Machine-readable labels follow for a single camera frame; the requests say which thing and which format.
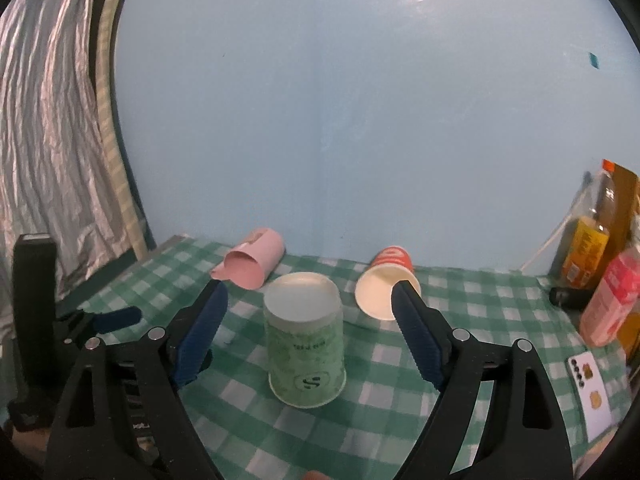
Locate black cylindrical object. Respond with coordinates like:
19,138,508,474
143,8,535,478
549,286,593,311

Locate pink drink carton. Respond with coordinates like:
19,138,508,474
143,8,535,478
580,245,640,348

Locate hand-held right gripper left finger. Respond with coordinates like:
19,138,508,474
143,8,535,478
42,279,230,480

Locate orange capped drink bottle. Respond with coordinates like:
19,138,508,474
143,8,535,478
560,159,618,291

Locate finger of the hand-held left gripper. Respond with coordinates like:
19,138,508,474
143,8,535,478
55,306,143,347

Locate red paper cup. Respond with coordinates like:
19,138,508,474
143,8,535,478
355,245,422,321

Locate pink cup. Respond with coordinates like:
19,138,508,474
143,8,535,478
211,228,286,290

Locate green checked tablecloth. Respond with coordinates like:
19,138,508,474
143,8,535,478
10,234,633,480

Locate green paper cup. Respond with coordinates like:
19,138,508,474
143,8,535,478
263,272,347,409

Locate silver curtain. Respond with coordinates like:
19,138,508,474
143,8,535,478
0,0,146,306

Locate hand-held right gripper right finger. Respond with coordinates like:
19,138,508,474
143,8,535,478
391,280,574,480

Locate brown cardboard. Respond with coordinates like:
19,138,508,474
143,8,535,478
611,162,640,256

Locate white cable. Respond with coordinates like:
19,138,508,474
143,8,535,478
520,210,576,273

